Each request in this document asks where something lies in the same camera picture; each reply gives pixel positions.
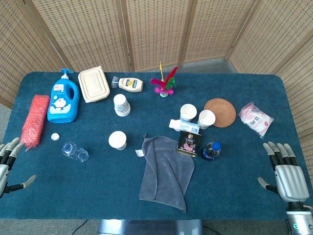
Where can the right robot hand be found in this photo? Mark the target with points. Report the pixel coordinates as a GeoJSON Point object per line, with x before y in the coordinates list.
{"type": "Point", "coordinates": [291, 181]}

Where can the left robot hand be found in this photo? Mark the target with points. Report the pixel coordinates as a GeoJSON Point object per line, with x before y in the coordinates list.
{"type": "Point", "coordinates": [3, 166]}

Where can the clear plastic bottle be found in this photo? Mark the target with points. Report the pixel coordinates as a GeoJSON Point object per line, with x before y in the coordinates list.
{"type": "Point", "coordinates": [73, 151]}

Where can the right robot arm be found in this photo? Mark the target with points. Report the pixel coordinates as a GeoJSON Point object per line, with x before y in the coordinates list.
{"type": "Point", "coordinates": [299, 220]}

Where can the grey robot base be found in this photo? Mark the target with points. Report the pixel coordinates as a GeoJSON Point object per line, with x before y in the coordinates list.
{"type": "Point", "coordinates": [146, 227]}

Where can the white bottle cap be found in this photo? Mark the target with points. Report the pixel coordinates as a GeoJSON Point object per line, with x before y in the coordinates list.
{"type": "Point", "coordinates": [55, 136]}

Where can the blue detergent pump bottle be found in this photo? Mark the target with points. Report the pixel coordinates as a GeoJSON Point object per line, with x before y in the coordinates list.
{"type": "Point", "coordinates": [58, 105]}

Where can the cola bottle blue cap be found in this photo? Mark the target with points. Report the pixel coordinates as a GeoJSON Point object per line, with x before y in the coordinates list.
{"type": "Point", "coordinates": [211, 151]}

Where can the green flower paper cup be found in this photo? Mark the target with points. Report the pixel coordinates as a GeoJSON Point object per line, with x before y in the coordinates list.
{"type": "Point", "coordinates": [206, 118]}

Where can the blue flower paper cup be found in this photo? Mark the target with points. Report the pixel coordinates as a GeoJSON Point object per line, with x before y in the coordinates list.
{"type": "Point", "coordinates": [117, 140]}

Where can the dark flower paper cup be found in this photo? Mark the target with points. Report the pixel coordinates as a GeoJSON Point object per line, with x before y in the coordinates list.
{"type": "Point", "coordinates": [188, 112]}

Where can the mayonnaise squeeze bottle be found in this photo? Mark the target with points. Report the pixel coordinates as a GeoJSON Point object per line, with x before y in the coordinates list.
{"type": "Point", "coordinates": [129, 84]}

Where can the red bubble wrap roll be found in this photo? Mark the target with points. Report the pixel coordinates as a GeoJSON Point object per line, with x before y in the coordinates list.
{"type": "Point", "coordinates": [34, 120]}

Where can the pink printed plastic bag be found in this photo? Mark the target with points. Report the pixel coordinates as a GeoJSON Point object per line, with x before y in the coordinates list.
{"type": "Point", "coordinates": [255, 120]}

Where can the blue table cloth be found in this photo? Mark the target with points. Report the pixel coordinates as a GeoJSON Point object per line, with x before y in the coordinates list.
{"type": "Point", "coordinates": [97, 183]}

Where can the round woven rattan coaster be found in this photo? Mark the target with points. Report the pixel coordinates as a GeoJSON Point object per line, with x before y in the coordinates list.
{"type": "Point", "coordinates": [221, 111]}

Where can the black luncheon meat can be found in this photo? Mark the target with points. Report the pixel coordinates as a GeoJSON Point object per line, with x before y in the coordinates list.
{"type": "Point", "coordinates": [188, 144]}

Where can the beige lidded lunch box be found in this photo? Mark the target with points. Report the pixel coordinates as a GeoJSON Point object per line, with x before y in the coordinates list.
{"type": "Point", "coordinates": [93, 84]}

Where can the grey microfibre towel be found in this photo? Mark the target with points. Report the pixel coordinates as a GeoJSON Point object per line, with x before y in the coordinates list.
{"type": "Point", "coordinates": [166, 176]}

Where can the stack of inverted paper cups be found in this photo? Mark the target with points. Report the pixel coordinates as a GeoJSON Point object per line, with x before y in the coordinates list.
{"type": "Point", "coordinates": [121, 105]}

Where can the colourful feather shuttlecock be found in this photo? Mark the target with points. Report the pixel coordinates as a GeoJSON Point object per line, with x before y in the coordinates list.
{"type": "Point", "coordinates": [162, 89]}

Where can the bamboo folding screen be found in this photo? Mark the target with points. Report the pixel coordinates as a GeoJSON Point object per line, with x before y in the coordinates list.
{"type": "Point", "coordinates": [156, 31]}

